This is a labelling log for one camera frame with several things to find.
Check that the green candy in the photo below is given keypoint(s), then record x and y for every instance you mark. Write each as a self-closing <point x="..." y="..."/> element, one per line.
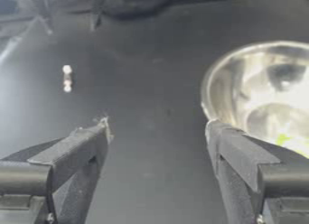
<point x="284" y="139"/>

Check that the black and white candy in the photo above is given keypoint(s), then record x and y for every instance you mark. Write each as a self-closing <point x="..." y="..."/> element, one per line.
<point x="67" y="69"/>

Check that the steel bowl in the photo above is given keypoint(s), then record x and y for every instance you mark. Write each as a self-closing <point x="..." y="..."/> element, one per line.
<point x="241" y="83"/>

